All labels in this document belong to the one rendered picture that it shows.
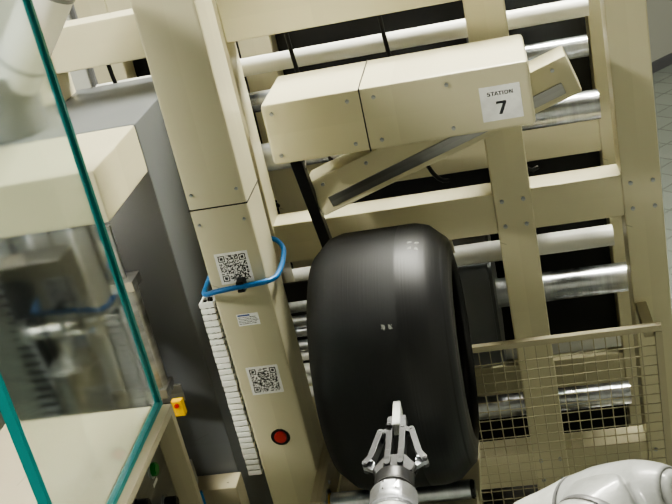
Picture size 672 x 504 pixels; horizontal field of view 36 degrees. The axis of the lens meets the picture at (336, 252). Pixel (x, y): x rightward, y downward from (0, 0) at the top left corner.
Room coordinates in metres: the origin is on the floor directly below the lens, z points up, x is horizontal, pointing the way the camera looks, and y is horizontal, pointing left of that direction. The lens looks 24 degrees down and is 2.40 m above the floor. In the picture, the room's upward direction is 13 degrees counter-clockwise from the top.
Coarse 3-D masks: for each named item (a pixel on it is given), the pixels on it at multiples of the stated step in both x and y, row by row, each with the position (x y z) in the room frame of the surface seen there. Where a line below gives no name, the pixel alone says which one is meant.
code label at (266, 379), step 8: (248, 368) 2.07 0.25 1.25; (256, 368) 2.06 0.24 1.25; (264, 368) 2.06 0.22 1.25; (272, 368) 2.06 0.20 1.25; (248, 376) 2.07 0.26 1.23; (256, 376) 2.06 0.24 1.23; (264, 376) 2.06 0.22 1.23; (272, 376) 2.06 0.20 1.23; (256, 384) 2.07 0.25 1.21; (264, 384) 2.06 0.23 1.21; (272, 384) 2.06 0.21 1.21; (280, 384) 2.05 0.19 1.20; (256, 392) 2.07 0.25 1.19; (264, 392) 2.06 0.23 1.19; (272, 392) 2.06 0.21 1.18
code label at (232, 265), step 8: (216, 256) 2.07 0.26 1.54; (224, 256) 2.06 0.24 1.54; (232, 256) 2.06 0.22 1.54; (240, 256) 2.06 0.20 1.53; (216, 264) 2.07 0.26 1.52; (224, 264) 2.06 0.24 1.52; (232, 264) 2.06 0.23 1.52; (240, 264) 2.06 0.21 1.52; (248, 264) 2.05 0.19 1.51; (224, 272) 2.07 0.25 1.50; (232, 272) 2.06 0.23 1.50; (240, 272) 2.06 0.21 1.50; (248, 272) 2.06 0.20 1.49; (224, 280) 2.07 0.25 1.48; (232, 280) 2.06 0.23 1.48; (248, 280) 2.06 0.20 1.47
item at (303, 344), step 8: (304, 280) 2.59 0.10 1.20; (288, 288) 2.59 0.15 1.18; (296, 288) 2.58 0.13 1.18; (304, 288) 2.58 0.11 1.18; (288, 296) 2.59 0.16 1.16; (296, 296) 2.59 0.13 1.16; (304, 296) 2.58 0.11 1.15; (296, 304) 2.46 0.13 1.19; (304, 304) 2.46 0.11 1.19; (296, 312) 2.46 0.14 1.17; (304, 312) 2.58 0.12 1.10; (296, 320) 2.45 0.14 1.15; (304, 320) 2.45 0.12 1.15; (296, 328) 2.47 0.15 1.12; (304, 328) 2.46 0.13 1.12; (304, 336) 2.59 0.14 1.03; (304, 344) 2.45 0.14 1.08; (304, 352) 2.47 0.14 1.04; (304, 360) 2.47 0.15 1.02; (312, 392) 2.45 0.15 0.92
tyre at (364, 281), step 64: (320, 256) 2.10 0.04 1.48; (384, 256) 2.01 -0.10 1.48; (448, 256) 2.07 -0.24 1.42; (320, 320) 1.92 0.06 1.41; (384, 320) 1.87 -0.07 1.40; (448, 320) 1.87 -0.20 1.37; (320, 384) 1.86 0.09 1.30; (384, 384) 1.81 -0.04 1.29; (448, 384) 1.80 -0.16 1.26; (384, 448) 1.80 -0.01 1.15; (448, 448) 1.78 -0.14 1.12
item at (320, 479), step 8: (320, 456) 2.11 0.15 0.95; (328, 456) 2.10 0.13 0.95; (320, 464) 2.08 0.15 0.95; (328, 464) 2.07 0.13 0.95; (320, 472) 2.04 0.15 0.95; (328, 472) 2.05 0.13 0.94; (336, 472) 2.12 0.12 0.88; (320, 480) 2.01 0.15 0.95; (328, 480) 2.03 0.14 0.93; (336, 480) 2.11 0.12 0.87; (320, 488) 1.98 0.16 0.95; (328, 488) 2.02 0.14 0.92; (336, 488) 2.09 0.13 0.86; (312, 496) 1.96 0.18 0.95; (320, 496) 1.95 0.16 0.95
